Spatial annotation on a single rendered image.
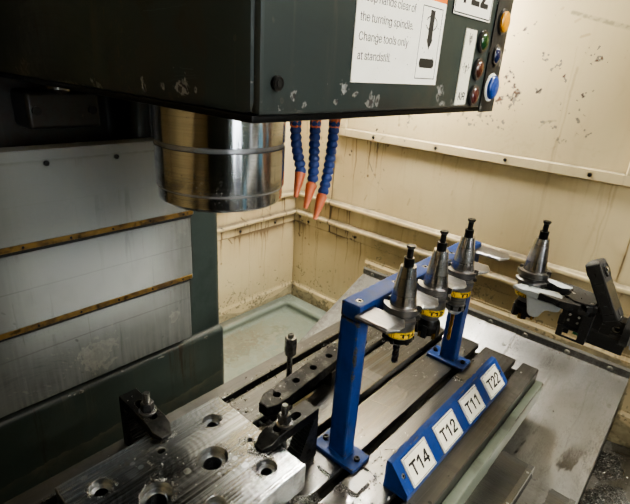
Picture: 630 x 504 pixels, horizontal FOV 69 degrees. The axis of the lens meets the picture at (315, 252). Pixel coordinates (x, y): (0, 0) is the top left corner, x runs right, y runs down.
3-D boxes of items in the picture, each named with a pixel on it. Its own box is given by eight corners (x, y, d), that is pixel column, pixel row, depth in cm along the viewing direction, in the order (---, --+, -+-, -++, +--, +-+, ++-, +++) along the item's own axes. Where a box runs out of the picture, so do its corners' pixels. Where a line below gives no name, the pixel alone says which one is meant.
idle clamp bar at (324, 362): (345, 375, 110) (347, 352, 107) (271, 436, 90) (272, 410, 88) (328, 366, 113) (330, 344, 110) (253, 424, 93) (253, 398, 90)
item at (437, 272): (432, 276, 87) (438, 243, 84) (452, 285, 84) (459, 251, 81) (417, 282, 84) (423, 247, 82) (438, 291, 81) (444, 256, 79)
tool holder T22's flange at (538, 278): (521, 271, 98) (523, 261, 97) (551, 281, 95) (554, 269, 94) (511, 280, 94) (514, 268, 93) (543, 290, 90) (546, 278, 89)
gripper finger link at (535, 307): (505, 311, 93) (555, 326, 89) (513, 285, 91) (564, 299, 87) (507, 305, 96) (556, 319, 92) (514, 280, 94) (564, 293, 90)
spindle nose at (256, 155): (221, 176, 70) (219, 93, 66) (306, 196, 62) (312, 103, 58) (129, 195, 58) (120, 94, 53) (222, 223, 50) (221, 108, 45)
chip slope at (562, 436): (603, 444, 133) (632, 369, 123) (515, 650, 84) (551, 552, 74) (357, 325, 187) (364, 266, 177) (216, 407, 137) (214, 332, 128)
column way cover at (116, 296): (199, 336, 121) (191, 138, 102) (-12, 428, 88) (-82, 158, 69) (188, 329, 124) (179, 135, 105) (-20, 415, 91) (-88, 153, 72)
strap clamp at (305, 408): (315, 454, 87) (321, 389, 81) (263, 497, 78) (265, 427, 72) (303, 444, 89) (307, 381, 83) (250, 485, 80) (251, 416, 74)
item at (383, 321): (410, 326, 73) (411, 321, 72) (392, 338, 69) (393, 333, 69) (374, 309, 77) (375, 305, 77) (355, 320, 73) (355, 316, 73)
